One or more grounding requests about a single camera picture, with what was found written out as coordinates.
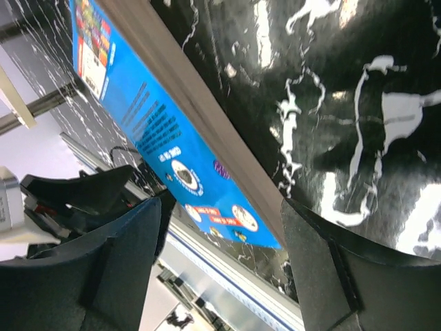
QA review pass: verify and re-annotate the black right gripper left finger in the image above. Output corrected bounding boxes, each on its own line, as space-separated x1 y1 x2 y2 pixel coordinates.
1 198 161 330

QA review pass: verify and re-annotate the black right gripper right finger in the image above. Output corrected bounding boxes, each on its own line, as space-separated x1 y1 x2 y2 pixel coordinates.
281 200 440 330

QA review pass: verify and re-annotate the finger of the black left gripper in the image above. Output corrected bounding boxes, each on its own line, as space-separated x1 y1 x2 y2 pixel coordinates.
20 165 134 214

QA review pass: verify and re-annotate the blue paperback book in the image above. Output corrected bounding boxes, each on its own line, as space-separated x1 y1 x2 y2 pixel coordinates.
70 1 281 249

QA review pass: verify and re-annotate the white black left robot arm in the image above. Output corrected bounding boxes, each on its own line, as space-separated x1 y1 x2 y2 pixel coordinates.
1 165 135 261

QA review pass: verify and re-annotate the white two-tier shelf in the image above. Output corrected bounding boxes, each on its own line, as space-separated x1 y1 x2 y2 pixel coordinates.
0 65 75 135

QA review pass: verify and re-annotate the aluminium rail frame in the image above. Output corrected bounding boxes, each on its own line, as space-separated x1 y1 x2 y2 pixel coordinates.
60 132 306 331

